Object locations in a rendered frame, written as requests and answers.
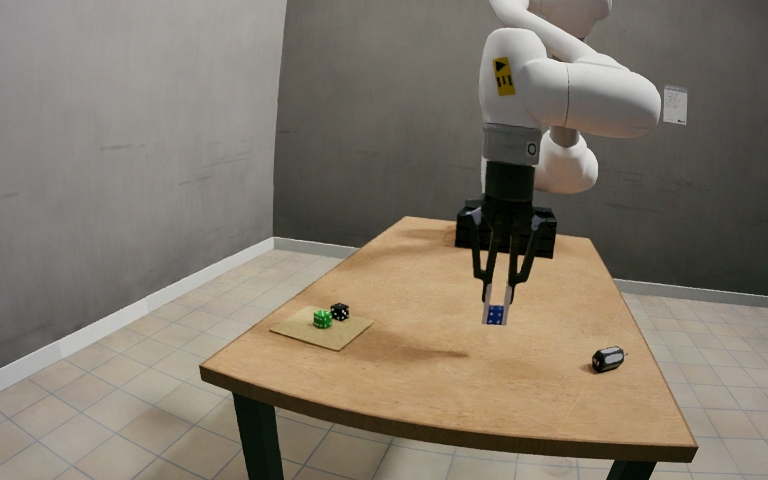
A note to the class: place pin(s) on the beige square mat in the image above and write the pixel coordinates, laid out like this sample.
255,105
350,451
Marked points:
336,337

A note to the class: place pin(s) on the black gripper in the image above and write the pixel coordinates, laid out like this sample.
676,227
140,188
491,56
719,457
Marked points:
509,210

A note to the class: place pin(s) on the green die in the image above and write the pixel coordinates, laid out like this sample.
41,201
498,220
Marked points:
322,319

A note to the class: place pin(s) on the blue die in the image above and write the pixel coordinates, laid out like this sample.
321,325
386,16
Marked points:
495,315

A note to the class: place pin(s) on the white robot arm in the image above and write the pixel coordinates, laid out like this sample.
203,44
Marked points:
519,86

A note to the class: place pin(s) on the black die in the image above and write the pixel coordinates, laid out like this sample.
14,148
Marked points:
340,311

